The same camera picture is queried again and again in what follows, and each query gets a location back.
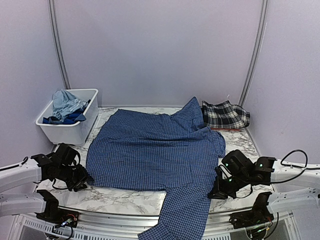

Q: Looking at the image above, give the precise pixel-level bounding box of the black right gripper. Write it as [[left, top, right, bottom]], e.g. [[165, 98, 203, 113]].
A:
[[207, 170, 250, 200]]

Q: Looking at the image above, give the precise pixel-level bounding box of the black white plaid garment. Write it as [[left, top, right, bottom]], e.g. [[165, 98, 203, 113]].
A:
[[201, 100, 251, 129]]

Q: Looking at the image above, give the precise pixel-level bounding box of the blue checked shirt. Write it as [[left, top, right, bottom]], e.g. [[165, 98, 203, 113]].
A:
[[85, 97, 226, 240]]

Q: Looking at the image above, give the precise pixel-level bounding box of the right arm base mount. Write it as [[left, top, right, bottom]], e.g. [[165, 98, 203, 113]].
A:
[[229, 191, 274, 229]]

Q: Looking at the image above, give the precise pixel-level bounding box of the dark blue garment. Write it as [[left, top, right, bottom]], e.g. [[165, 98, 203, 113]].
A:
[[42, 112, 87, 125]]

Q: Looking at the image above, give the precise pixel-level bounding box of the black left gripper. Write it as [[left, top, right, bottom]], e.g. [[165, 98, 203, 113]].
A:
[[57, 164, 94, 193]]

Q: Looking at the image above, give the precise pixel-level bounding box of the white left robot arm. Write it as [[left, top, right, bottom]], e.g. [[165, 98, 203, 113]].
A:
[[0, 143, 92, 223]]

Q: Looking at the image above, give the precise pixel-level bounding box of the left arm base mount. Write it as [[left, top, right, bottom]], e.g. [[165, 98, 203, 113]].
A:
[[36, 190, 80, 228]]

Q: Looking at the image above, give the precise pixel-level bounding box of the light blue garment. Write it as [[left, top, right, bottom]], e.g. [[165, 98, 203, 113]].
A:
[[52, 89, 88, 121]]

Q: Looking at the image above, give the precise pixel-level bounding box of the aluminium front frame rail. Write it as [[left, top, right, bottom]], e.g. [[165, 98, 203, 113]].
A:
[[7, 197, 303, 240]]

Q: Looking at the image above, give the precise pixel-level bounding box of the left wall aluminium post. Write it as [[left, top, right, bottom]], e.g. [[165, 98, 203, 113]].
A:
[[47, 0, 71, 90]]

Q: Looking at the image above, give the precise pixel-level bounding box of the white plastic laundry bin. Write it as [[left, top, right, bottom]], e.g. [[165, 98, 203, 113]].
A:
[[35, 88, 99, 146]]

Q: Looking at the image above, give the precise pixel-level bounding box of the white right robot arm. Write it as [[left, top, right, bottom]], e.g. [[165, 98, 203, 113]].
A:
[[207, 150, 320, 224]]

